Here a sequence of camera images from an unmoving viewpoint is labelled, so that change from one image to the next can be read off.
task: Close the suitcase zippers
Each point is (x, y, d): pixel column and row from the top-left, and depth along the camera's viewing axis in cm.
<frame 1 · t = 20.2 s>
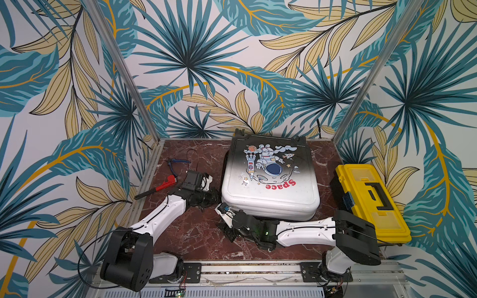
left hand: (222, 201, 83), fingers open
right hand: (218, 221, 76), fingers open
white space-print kids suitcase: (270, 176, 78), point 23 cm above the table
yellow black plastic toolbox: (356, 190, 80), point 18 cm above the table
blue handled pliers: (169, 161, 109), point 2 cm above the table
red handled wrench: (171, 179, 102), on the table

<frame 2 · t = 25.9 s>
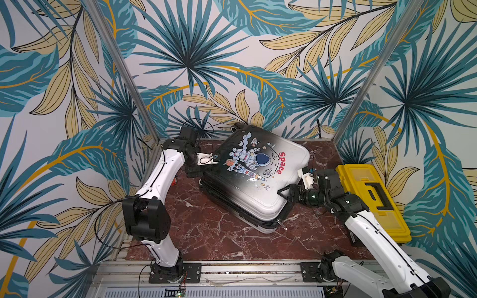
left hand: (195, 164, 85), fingers open
right hand: (285, 193, 75), fingers open
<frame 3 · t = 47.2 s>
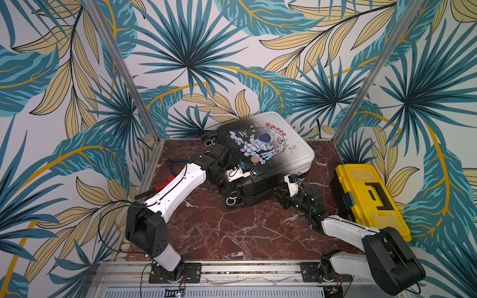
left hand: (234, 192, 77), fingers open
right hand: (276, 189, 86), fingers open
white space-print kids suitcase: (269, 147, 87), point 24 cm above the table
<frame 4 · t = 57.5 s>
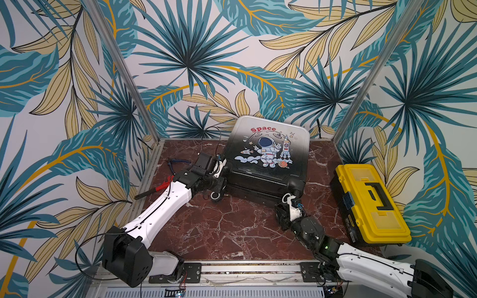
left hand: (221, 184, 80), fingers open
right hand: (279, 205, 80), fingers open
white space-print kids suitcase: (267, 157, 84), point 24 cm above the table
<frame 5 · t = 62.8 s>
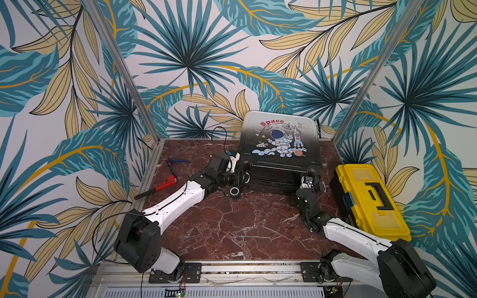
left hand: (245, 179, 80), fingers open
right hand: (296, 189, 87), fingers closed
white space-print kids suitcase: (278, 148, 87), point 23 cm above the table
